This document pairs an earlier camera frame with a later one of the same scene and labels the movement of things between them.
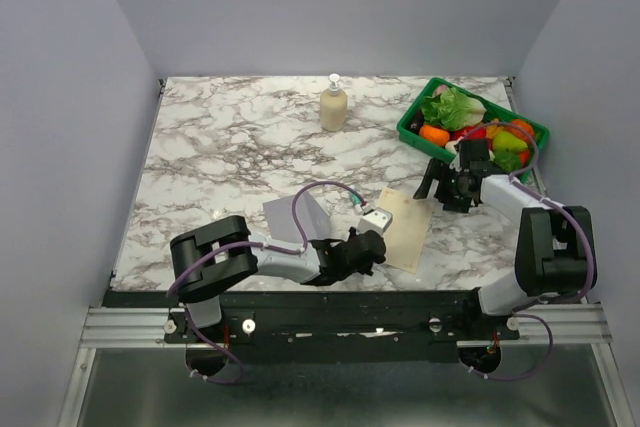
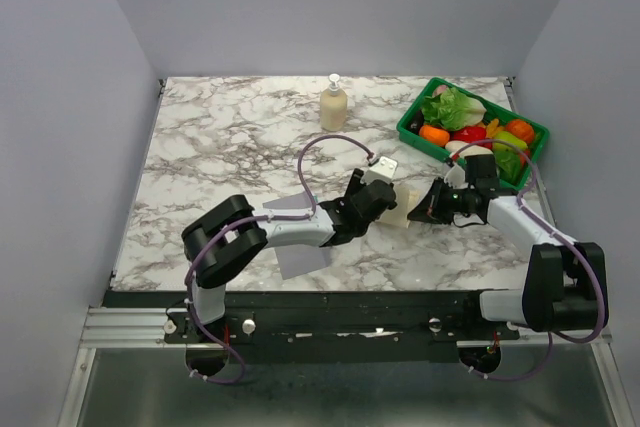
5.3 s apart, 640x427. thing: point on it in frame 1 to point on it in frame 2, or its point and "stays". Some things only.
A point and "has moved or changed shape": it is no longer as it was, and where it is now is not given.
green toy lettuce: [451, 109] stays
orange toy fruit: [434, 134] stays
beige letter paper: [410, 219] has moved or changed shape
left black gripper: [366, 270] to [354, 186]
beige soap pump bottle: [333, 106] stays
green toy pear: [504, 141] stays
